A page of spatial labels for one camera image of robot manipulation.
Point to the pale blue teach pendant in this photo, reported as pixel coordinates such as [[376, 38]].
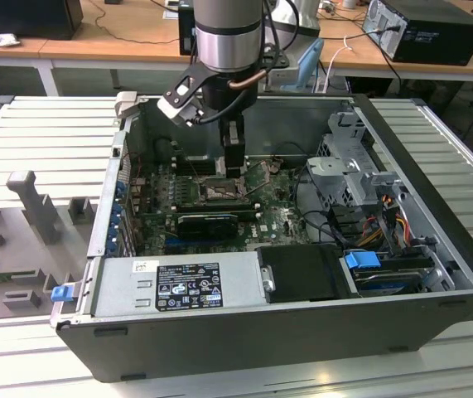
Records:
[[308, 58]]

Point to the black box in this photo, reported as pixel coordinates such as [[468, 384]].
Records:
[[185, 33]]

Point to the round coin battery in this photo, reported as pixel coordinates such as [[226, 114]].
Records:
[[275, 166]]

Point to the white camera black bracket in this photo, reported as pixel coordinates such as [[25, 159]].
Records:
[[186, 85]]

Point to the white cup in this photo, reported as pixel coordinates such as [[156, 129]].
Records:
[[348, 3]]

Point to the black PC case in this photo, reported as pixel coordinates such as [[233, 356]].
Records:
[[261, 344]]

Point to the blue plastic latch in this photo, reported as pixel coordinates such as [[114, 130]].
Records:
[[62, 293]]

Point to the wooden desk white frame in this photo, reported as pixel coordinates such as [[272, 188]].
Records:
[[116, 49], [364, 58]]

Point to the silver power supply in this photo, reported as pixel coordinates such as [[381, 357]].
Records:
[[116, 290]]

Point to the grey plastic case latch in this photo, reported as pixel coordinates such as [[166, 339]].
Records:
[[125, 103]]

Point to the silver metal drive cage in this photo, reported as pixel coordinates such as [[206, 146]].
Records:
[[331, 168]]

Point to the blue slot retainer clip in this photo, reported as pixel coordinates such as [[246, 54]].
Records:
[[114, 242], [121, 186], [116, 217]]

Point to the green motherboard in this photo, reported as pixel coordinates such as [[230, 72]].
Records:
[[277, 224]]

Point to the black monitor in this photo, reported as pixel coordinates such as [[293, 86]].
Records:
[[25, 18]]

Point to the grey parts rack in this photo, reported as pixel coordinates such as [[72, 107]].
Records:
[[37, 215]]

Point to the black desktop computer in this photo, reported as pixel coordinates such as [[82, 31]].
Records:
[[439, 37]]

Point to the small grey box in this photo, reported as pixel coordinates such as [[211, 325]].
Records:
[[283, 74]]

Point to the hard disk in blue carrier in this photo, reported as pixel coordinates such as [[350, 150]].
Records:
[[360, 263]]

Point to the black graphics card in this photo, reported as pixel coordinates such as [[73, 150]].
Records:
[[207, 227]]

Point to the CPU socket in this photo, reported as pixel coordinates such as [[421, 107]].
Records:
[[219, 191]]

